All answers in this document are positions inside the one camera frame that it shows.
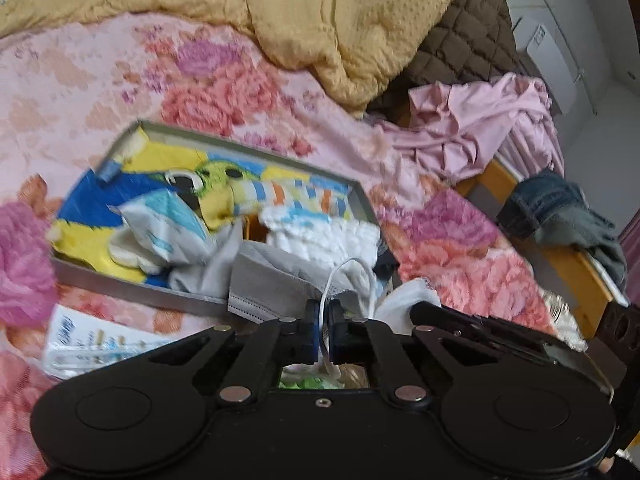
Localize grey shallow box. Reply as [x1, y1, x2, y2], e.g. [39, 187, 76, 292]
[55, 122, 378, 315]

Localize striped colourful sock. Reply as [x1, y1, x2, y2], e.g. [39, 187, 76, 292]
[229, 179, 352, 219]

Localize clear printed plastic bag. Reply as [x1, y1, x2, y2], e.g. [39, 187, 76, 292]
[41, 304, 175, 380]

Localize brown quilted jacket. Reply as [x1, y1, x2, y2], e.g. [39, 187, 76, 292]
[367, 0, 521, 122]

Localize white air conditioner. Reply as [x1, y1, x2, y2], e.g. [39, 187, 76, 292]
[512, 15, 582, 115]

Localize grey face mask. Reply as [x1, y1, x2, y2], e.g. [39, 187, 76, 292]
[228, 240, 360, 324]

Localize pink floral bed cover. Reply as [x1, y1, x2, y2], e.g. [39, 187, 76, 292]
[1, 14, 552, 479]

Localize white grey sock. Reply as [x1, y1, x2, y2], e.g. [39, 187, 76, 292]
[344, 258, 442, 326]

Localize white fluffy towel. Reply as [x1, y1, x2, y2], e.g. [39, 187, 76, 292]
[258, 206, 381, 269]

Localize pink crumpled garment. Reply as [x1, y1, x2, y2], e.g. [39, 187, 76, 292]
[380, 73, 565, 184]

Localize yellow blue cartoon towel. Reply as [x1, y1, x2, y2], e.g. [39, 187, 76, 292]
[52, 124, 352, 288]

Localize silver patterned satin sheet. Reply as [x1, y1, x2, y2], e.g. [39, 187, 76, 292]
[539, 288, 588, 352]

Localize blue denim jeans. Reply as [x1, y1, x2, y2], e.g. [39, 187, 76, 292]
[497, 169, 628, 287]

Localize wooden bed frame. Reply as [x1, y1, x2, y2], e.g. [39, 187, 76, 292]
[454, 156, 614, 340]

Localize yellow dotted blanket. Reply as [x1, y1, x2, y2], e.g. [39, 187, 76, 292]
[1, 0, 452, 112]

